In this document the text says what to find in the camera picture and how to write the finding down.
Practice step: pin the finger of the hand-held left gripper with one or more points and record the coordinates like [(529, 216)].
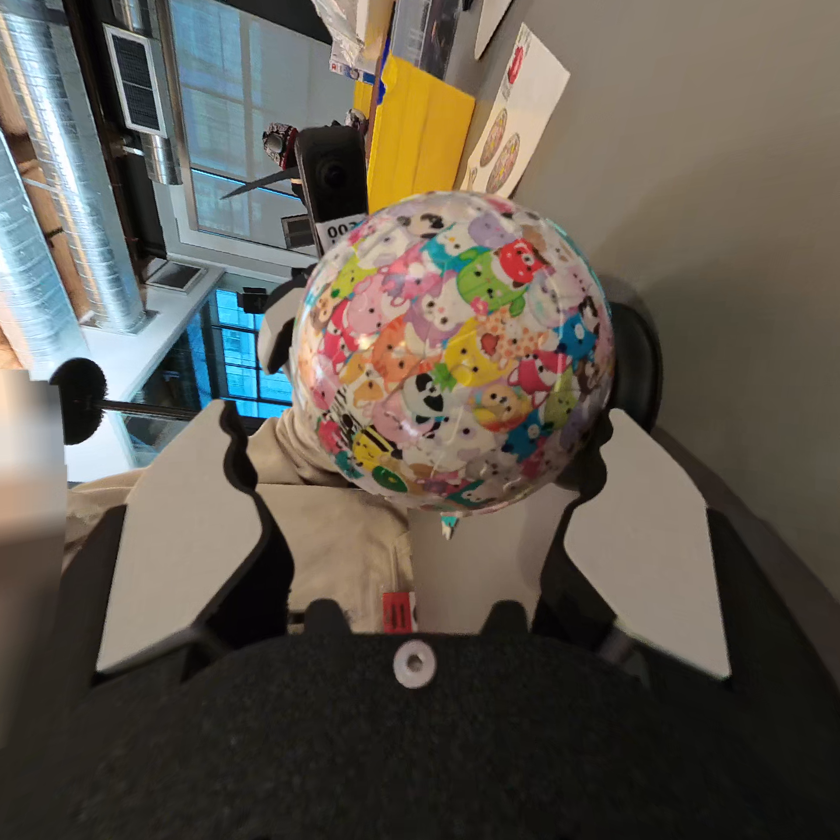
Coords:
[(275, 328)]

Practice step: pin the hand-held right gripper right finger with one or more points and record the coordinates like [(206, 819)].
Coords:
[(646, 544)]

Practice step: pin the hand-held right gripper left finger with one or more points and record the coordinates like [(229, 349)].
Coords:
[(184, 538)]

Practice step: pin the colourful puzzle ball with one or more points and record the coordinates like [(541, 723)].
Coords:
[(453, 354)]

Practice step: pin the white puzzle instruction sheet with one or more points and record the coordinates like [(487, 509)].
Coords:
[(525, 105)]

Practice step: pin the small black mounted device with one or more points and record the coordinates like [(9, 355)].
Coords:
[(254, 300)]

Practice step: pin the large glass window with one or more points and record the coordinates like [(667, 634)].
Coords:
[(229, 354), (262, 98)]

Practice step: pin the black white patterned object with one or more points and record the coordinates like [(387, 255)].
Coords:
[(279, 141)]

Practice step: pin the small red white black object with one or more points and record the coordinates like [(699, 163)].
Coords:
[(356, 117)]

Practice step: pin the yellow plastic bin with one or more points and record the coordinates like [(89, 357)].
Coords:
[(420, 131)]

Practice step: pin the black round-topped pole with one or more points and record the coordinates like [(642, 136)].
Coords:
[(75, 400)]

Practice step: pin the white air vent grille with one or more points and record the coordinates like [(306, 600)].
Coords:
[(138, 79)]

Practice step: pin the red badge card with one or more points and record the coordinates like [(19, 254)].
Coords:
[(398, 613)]

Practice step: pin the silver ventilation duct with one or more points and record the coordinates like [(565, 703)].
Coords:
[(72, 164)]

